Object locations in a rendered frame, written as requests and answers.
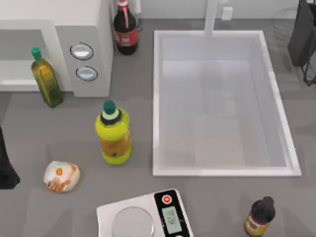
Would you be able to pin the yellow-green bottle green cap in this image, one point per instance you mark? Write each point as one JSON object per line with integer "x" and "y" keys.
{"x": 114, "y": 138}

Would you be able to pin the white sink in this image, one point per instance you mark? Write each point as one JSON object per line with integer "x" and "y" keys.
{"x": 222, "y": 103}

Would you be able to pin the pale microwave oven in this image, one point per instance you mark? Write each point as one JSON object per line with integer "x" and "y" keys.
{"x": 101, "y": 56}

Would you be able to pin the round microwave knob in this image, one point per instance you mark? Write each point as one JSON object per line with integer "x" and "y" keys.
{"x": 81, "y": 51}
{"x": 86, "y": 73}

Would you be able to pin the dark cola bottle red label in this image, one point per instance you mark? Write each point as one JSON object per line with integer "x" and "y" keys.
{"x": 126, "y": 37}

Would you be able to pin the white kitchen scale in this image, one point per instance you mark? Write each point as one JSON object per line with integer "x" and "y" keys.
{"x": 145, "y": 222}

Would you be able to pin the white and orange bread bag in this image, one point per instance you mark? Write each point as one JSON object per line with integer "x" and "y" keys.
{"x": 61, "y": 176}

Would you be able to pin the tall white tap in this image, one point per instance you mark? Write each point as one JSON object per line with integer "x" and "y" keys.
{"x": 210, "y": 17}

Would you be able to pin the green olive oil bottle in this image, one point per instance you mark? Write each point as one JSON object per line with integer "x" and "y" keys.
{"x": 48, "y": 81}

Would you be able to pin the dark bottle yellow label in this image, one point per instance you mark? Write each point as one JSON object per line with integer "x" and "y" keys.
{"x": 260, "y": 217}

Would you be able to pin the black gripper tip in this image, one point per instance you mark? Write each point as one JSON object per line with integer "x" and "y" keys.
{"x": 302, "y": 37}
{"x": 6, "y": 170}

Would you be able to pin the white wall socket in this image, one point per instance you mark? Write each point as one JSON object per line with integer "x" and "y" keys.
{"x": 226, "y": 13}

